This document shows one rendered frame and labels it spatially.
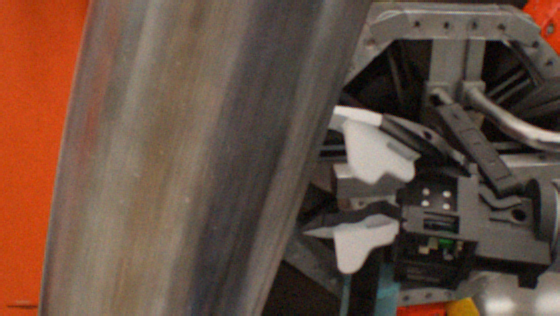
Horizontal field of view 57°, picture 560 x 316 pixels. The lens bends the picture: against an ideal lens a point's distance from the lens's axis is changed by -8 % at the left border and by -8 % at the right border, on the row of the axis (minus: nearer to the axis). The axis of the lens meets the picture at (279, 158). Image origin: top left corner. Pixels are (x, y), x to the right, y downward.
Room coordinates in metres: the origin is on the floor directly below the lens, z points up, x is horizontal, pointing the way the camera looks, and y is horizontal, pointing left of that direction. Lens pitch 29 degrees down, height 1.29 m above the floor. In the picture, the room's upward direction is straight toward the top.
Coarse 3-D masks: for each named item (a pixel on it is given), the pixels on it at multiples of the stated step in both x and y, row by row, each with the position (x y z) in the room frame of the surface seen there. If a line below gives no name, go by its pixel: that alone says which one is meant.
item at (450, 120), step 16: (432, 112) 0.44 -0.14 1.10; (448, 112) 0.43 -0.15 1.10; (464, 112) 0.43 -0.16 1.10; (432, 128) 0.44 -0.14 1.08; (448, 128) 0.42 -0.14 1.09; (464, 128) 0.42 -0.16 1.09; (448, 144) 0.42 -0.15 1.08; (464, 144) 0.40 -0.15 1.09; (480, 144) 0.40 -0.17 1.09; (480, 160) 0.38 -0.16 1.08; (496, 160) 0.38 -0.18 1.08; (496, 176) 0.36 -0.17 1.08; (512, 176) 0.36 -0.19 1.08; (496, 192) 0.35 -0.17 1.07; (512, 192) 0.35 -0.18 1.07
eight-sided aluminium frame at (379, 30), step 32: (384, 32) 0.73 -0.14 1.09; (416, 32) 0.73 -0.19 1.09; (448, 32) 0.74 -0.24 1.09; (480, 32) 0.75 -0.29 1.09; (512, 32) 0.75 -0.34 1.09; (352, 64) 0.73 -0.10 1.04; (544, 64) 0.76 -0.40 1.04; (288, 256) 0.71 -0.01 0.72; (320, 256) 0.73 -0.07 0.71; (416, 288) 0.74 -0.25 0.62; (480, 288) 0.75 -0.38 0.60
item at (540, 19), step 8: (536, 0) 0.81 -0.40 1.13; (544, 0) 0.79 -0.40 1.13; (552, 0) 0.78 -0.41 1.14; (528, 8) 0.81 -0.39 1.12; (536, 8) 0.80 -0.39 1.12; (544, 8) 0.78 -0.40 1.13; (552, 8) 0.76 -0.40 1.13; (536, 16) 0.78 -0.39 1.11; (544, 16) 0.77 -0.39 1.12; (552, 16) 0.76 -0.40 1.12; (536, 24) 0.77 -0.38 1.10; (544, 24) 0.76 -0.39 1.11; (552, 24) 0.76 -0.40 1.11; (544, 32) 0.76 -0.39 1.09; (552, 32) 0.76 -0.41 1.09; (552, 40) 0.76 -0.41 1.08
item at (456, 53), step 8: (456, 40) 0.75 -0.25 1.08; (464, 40) 0.75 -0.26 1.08; (448, 48) 0.75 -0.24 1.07; (456, 48) 0.75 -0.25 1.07; (464, 48) 0.75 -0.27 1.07; (448, 56) 0.75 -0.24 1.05; (456, 56) 0.75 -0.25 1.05; (464, 56) 0.75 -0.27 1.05; (448, 64) 0.75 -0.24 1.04; (456, 64) 0.75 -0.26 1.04; (464, 64) 0.75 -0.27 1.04; (448, 72) 0.75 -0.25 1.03; (456, 72) 0.75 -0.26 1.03; (424, 80) 0.79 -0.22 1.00; (448, 80) 0.75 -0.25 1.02; (456, 80) 0.75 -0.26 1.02; (456, 88) 0.75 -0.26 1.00; (456, 96) 0.75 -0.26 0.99; (424, 112) 0.78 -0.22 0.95; (424, 120) 0.77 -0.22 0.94
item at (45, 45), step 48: (0, 0) 0.39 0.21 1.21; (48, 0) 0.40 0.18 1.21; (0, 48) 0.39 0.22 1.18; (48, 48) 0.40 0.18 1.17; (0, 96) 0.39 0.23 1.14; (48, 96) 0.40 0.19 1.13; (0, 144) 0.39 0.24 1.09; (48, 144) 0.40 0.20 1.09; (0, 192) 0.39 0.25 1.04; (48, 192) 0.40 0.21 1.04; (0, 240) 0.39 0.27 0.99; (0, 288) 0.39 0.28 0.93
